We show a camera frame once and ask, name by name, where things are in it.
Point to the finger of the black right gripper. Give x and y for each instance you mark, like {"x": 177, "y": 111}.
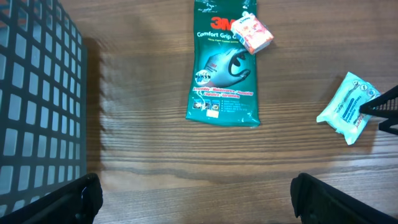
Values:
{"x": 388, "y": 126}
{"x": 384, "y": 106}

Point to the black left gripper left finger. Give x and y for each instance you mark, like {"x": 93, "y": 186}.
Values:
{"x": 77, "y": 202}

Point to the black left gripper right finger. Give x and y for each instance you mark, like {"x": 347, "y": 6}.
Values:
{"x": 314, "y": 201}

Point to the white wet wipes pack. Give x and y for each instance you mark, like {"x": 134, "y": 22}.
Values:
{"x": 342, "y": 112}

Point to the green 3M gloves packet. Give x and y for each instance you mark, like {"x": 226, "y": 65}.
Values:
{"x": 223, "y": 90}

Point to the pink tissue packet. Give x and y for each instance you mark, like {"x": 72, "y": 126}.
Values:
{"x": 251, "y": 32}

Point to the grey plastic lattice basket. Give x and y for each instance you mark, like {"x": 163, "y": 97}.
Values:
{"x": 43, "y": 101}

